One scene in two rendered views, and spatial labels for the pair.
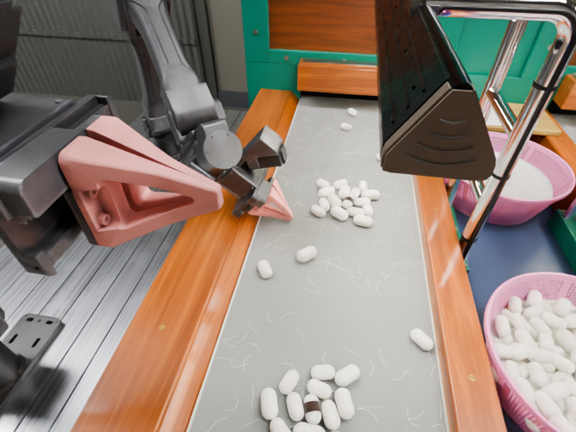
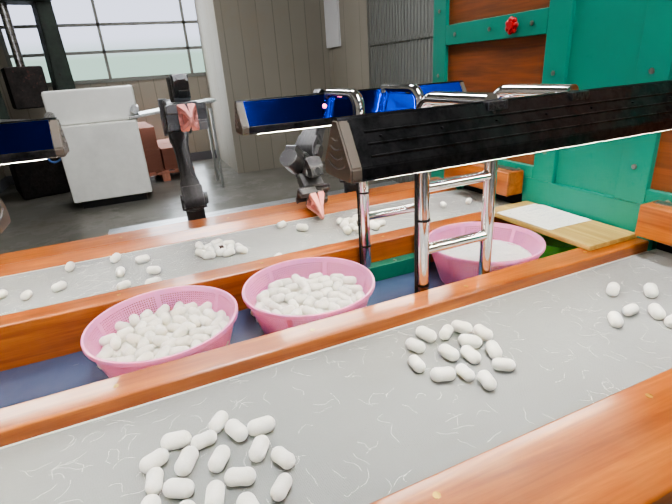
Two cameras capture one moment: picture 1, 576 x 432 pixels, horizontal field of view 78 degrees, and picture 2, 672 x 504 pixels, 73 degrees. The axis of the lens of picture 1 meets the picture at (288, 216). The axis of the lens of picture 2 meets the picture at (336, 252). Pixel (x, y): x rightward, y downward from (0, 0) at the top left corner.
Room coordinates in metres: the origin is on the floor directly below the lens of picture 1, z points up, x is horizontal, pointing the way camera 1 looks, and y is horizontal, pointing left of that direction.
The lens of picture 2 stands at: (-0.17, -1.12, 1.17)
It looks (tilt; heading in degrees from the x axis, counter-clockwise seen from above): 22 degrees down; 58
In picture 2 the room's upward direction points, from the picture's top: 4 degrees counter-clockwise
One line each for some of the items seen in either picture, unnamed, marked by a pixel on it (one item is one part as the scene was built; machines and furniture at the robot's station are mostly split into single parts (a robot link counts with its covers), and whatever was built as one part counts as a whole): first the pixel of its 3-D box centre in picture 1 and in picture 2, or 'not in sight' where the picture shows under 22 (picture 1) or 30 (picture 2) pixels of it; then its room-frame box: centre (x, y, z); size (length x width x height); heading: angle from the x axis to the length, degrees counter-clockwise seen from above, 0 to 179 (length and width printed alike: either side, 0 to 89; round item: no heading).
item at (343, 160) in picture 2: not in sight; (533, 121); (0.43, -0.71, 1.08); 0.62 x 0.08 x 0.07; 170
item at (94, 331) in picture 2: not in sight; (168, 340); (-0.07, -0.35, 0.72); 0.27 x 0.27 x 0.10
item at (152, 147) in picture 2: not in sight; (156, 149); (1.10, 5.24, 0.33); 1.10 x 0.79 x 0.65; 80
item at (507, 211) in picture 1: (495, 179); (482, 258); (0.64, -0.47, 0.72); 0.27 x 0.27 x 0.10
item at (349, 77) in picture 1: (353, 77); (480, 174); (0.97, -0.18, 0.83); 0.30 x 0.06 x 0.07; 80
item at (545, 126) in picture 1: (481, 114); (553, 222); (0.86, -0.50, 0.77); 0.33 x 0.15 x 0.01; 80
